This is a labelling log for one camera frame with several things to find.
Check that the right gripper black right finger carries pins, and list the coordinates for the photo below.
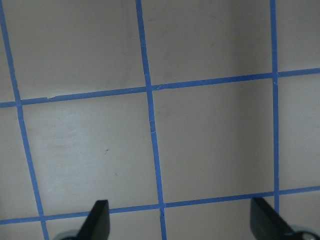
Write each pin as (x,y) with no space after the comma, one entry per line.
(266,223)

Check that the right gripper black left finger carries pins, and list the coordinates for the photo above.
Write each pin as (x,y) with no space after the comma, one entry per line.
(97,224)

